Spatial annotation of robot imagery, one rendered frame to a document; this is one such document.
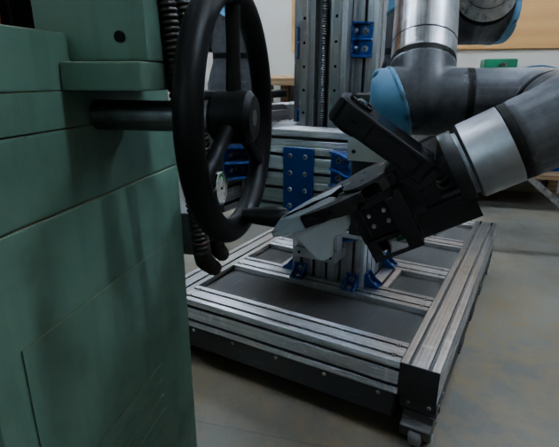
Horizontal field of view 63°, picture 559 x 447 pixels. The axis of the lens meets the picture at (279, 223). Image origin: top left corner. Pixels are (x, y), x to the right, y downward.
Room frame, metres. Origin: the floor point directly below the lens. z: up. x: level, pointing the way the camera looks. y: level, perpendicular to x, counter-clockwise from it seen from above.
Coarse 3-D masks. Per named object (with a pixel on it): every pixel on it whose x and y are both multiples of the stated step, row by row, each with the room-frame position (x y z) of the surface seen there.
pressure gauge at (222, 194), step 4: (216, 172) 0.81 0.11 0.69; (220, 172) 0.81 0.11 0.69; (216, 176) 0.80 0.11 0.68; (220, 176) 0.82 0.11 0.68; (224, 176) 0.84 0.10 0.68; (216, 180) 0.79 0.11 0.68; (220, 180) 0.81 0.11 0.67; (224, 180) 0.84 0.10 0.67; (216, 184) 0.79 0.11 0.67; (220, 184) 0.81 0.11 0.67; (224, 184) 0.84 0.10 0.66; (216, 188) 0.79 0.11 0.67; (220, 188) 0.81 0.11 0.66; (224, 188) 0.84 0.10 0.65; (220, 192) 0.81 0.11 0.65; (224, 192) 0.84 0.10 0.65; (220, 196) 0.81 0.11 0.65; (224, 196) 0.83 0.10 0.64; (220, 200) 0.81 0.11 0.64; (224, 200) 0.83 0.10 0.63; (220, 204) 0.80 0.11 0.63
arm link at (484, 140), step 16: (496, 112) 0.42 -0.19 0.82; (464, 128) 0.42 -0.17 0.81; (480, 128) 0.41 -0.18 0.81; (496, 128) 0.40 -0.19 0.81; (464, 144) 0.41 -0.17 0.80; (480, 144) 0.40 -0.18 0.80; (496, 144) 0.40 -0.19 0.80; (512, 144) 0.39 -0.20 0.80; (464, 160) 0.41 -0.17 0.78; (480, 160) 0.40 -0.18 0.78; (496, 160) 0.40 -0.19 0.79; (512, 160) 0.39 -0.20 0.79; (480, 176) 0.40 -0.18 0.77; (496, 176) 0.40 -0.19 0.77; (512, 176) 0.40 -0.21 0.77
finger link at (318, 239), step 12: (324, 204) 0.45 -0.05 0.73; (288, 216) 0.47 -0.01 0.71; (348, 216) 0.45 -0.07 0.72; (276, 228) 0.48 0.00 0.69; (288, 228) 0.46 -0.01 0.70; (300, 228) 0.45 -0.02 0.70; (312, 228) 0.46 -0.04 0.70; (324, 228) 0.45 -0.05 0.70; (336, 228) 0.45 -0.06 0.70; (300, 240) 0.46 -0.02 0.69; (312, 240) 0.46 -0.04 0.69; (324, 240) 0.46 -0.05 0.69; (312, 252) 0.46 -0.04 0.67; (324, 252) 0.46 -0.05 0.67
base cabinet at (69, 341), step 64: (128, 192) 0.62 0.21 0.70; (0, 256) 0.40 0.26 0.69; (64, 256) 0.48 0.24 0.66; (128, 256) 0.61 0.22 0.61; (0, 320) 0.38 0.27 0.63; (64, 320) 0.46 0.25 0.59; (128, 320) 0.58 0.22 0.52; (0, 384) 0.37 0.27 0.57; (64, 384) 0.45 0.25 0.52; (128, 384) 0.57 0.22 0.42; (192, 384) 0.78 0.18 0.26
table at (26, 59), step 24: (0, 24) 0.45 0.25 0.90; (0, 48) 0.44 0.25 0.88; (24, 48) 0.47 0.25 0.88; (48, 48) 0.50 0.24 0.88; (0, 72) 0.44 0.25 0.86; (24, 72) 0.47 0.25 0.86; (48, 72) 0.50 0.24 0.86; (72, 72) 0.51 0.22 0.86; (96, 72) 0.51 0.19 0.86; (120, 72) 0.50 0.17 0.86; (144, 72) 0.50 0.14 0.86
